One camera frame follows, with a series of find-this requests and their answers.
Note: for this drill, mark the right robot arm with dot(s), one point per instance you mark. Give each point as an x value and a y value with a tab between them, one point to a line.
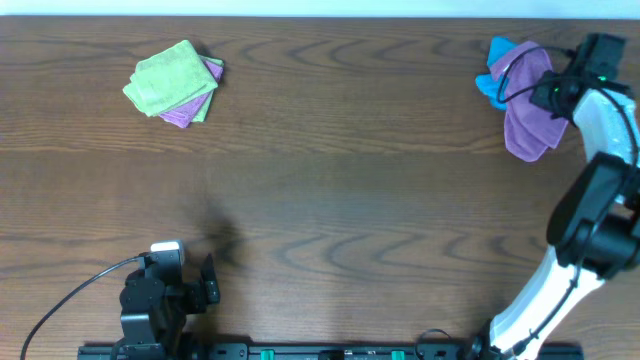
593	232

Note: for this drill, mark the purple microfiber cloth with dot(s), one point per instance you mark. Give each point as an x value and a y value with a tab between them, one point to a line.
528	130

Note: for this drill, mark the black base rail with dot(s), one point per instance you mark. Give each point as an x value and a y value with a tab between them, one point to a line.
438	350

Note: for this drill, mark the purple folded cloth in stack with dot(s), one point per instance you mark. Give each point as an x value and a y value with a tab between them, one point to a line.
182	116

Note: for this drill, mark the bottom green folded cloth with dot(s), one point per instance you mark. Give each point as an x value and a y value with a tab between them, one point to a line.
216	68

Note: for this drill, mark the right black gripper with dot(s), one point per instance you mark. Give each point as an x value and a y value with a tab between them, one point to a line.
543	95

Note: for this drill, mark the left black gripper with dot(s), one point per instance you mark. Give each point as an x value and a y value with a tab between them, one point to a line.
201	291

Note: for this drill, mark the top green folded cloth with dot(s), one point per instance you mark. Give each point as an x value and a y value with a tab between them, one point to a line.
169	79

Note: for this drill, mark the green folded cloth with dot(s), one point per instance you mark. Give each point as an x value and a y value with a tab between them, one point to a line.
216	68
169	79

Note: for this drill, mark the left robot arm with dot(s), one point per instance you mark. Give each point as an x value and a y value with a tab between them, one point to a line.
159	328

